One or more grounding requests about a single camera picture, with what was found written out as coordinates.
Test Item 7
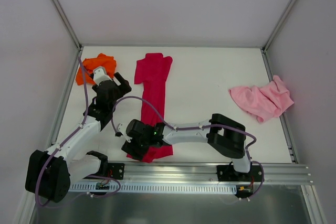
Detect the white slotted cable duct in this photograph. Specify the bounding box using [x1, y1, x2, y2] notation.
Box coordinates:
[69, 181, 237, 195]

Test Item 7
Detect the aluminium frame post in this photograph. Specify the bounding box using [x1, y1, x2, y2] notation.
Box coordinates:
[262, 0, 298, 51]
[50, 0, 82, 50]

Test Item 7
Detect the right aluminium frame post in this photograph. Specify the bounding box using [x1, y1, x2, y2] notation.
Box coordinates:
[262, 0, 298, 51]

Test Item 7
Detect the left aluminium frame post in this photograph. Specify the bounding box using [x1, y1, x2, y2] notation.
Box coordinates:
[50, 0, 82, 50]

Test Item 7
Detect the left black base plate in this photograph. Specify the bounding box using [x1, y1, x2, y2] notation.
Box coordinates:
[108, 163, 125, 180]

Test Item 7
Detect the orange t shirt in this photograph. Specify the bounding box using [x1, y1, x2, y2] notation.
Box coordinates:
[75, 53, 117, 86]

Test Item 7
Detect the aluminium mounting rail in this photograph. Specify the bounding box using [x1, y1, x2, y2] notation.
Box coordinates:
[68, 161, 314, 185]

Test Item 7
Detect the pink t shirt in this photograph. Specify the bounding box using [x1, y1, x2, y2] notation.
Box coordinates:
[228, 75, 294, 123]

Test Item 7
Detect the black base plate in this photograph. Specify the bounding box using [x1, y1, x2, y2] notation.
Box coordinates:
[108, 163, 125, 180]
[216, 164, 264, 183]

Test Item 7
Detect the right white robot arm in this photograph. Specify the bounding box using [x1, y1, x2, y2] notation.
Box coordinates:
[117, 114, 252, 180]

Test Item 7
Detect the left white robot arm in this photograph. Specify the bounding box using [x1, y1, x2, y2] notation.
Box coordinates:
[25, 67, 132, 202]

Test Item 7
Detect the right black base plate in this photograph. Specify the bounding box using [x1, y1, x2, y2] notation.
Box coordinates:
[216, 164, 264, 183]

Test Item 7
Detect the red t shirt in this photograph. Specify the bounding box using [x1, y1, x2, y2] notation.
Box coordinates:
[125, 52, 174, 164]

